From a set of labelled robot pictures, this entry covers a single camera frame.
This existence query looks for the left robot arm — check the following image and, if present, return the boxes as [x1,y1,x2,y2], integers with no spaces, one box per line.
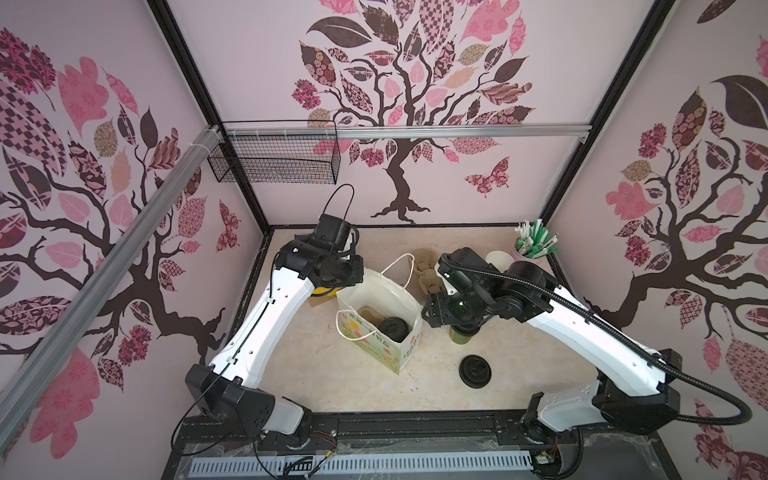
[185,214,364,439]

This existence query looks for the white illustrated paper bag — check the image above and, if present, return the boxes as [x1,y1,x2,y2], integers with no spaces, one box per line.
[335,253,423,374]

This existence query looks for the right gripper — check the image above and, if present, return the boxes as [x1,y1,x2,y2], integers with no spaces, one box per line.
[415,291,489,327]

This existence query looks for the pulp cup carrier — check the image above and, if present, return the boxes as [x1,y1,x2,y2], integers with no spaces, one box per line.
[357,306,386,328]

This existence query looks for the bundle of wrapped straws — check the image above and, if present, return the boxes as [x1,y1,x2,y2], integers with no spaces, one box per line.
[514,219,559,257]

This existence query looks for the aluminium rail left wall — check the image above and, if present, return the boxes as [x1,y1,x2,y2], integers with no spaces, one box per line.
[1,125,222,448]

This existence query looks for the pink straw holder cup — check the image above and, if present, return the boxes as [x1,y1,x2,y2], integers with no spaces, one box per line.
[512,246,544,266]

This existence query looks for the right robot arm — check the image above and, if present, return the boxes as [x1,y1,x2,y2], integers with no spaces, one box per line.
[422,248,752,443]

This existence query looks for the yellow napkins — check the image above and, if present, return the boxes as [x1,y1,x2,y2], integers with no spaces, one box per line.
[313,288,340,297]

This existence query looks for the stack of paper cups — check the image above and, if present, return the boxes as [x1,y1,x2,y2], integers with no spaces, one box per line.
[485,250,514,273]

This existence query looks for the black wire basket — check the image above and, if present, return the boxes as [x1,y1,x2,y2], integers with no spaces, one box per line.
[208,120,341,184]

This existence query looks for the aluminium rail back wall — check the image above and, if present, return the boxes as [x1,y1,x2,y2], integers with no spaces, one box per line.
[224,121,592,140]

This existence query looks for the stack of pulp cup carriers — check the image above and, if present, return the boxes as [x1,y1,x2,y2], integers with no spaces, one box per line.
[413,249,445,296]

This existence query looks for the stack of black lids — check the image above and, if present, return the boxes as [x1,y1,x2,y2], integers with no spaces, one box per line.
[458,355,492,389]

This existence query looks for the aluminium rail wall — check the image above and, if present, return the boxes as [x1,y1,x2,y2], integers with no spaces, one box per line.
[1,125,222,448]
[224,121,592,140]

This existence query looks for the white slotted cable duct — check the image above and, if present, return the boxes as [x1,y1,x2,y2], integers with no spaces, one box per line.
[182,451,533,479]

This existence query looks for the green paper coffee cup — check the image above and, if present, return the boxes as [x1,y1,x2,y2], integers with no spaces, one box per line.
[449,327,476,345]

